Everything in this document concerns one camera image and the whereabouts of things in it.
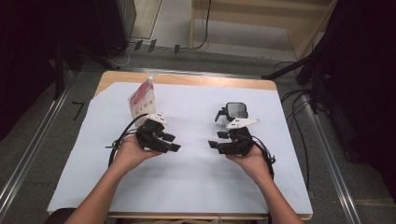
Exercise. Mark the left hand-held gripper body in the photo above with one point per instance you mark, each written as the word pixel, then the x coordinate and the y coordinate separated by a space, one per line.
pixel 151 133

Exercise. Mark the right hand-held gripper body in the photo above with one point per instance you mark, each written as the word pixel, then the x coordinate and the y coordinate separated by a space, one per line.
pixel 241 140

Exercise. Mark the red and white sugar pouch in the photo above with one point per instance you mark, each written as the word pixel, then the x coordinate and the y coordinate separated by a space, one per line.
pixel 141 102

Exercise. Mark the person's right hand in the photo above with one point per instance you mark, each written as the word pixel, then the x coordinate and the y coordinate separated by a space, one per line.
pixel 255 165

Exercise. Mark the person's left hand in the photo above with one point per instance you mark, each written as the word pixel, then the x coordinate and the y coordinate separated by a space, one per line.
pixel 130 155

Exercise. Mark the white paper sheet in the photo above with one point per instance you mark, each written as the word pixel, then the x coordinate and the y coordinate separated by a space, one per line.
pixel 193 186

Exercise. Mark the wooden table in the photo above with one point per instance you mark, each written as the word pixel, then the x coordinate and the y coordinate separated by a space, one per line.
pixel 202 80

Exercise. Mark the black tape strip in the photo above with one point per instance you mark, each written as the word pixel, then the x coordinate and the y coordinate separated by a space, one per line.
pixel 177 48
pixel 152 45
pixel 138 45

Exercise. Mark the black tripod stand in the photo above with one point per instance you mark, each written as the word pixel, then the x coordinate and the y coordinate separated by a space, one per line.
pixel 314 71

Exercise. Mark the black metal stand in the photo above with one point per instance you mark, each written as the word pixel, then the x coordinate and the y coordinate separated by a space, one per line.
pixel 59 68

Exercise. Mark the dark cabinet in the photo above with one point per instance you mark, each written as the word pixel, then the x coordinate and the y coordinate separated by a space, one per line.
pixel 115 25

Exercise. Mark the dark round stool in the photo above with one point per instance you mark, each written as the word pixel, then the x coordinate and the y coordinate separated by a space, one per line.
pixel 60 216

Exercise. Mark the dark curtain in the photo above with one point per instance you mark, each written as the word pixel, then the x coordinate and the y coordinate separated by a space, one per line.
pixel 25 46
pixel 367 77

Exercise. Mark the metal floor rail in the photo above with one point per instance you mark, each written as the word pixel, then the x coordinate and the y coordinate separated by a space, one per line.
pixel 186 72
pixel 330 155
pixel 37 137

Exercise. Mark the light wooden frame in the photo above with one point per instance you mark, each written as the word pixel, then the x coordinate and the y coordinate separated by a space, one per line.
pixel 249 18

